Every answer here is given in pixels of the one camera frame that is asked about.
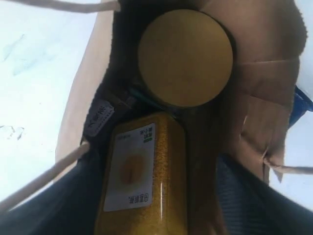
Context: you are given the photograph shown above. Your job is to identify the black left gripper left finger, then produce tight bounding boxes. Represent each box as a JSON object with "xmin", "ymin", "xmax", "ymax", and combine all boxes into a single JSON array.
[{"xmin": 0, "ymin": 156, "xmax": 108, "ymax": 235}]

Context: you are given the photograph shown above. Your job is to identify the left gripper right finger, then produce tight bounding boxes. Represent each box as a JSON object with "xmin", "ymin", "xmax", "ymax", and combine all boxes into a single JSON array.
[{"xmin": 216, "ymin": 156, "xmax": 313, "ymax": 235}]

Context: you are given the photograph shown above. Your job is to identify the millet bottle with white cap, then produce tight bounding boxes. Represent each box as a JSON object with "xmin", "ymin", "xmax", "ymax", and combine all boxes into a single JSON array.
[{"xmin": 94, "ymin": 112, "xmax": 187, "ymax": 235}]

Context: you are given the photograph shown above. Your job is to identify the large brown paper bag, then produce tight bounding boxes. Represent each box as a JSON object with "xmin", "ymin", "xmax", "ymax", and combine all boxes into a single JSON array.
[{"xmin": 0, "ymin": 0, "xmax": 313, "ymax": 235}]

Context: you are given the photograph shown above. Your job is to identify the clear jar with gold lid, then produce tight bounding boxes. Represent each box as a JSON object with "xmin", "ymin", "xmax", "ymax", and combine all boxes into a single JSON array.
[{"xmin": 137, "ymin": 9, "xmax": 233, "ymax": 108}]

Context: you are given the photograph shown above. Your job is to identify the spaghetti packet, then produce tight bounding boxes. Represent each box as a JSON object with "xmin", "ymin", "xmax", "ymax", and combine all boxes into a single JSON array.
[{"xmin": 289, "ymin": 86, "xmax": 313, "ymax": 128}]

